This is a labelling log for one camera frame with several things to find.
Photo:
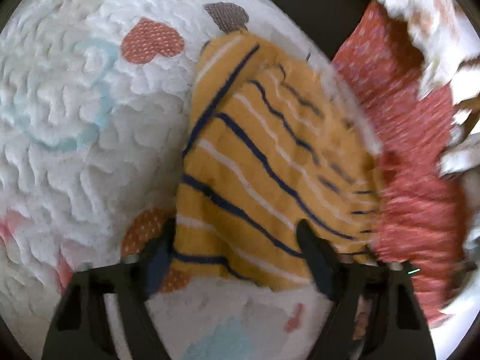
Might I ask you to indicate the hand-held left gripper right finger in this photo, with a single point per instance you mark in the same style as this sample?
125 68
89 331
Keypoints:
317 262

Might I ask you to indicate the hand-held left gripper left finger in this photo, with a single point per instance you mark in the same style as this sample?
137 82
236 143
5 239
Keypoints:
159 255

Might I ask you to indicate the yellow striped sweater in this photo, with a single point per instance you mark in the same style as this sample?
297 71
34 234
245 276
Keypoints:
262 165

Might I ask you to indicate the red floral cloth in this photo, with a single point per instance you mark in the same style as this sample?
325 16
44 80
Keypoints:
412 202

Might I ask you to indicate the white heart-patterned blanket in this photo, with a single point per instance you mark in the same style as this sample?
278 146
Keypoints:
82 120

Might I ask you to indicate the white printed cloth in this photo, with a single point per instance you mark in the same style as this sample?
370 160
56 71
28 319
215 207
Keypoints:
416 3

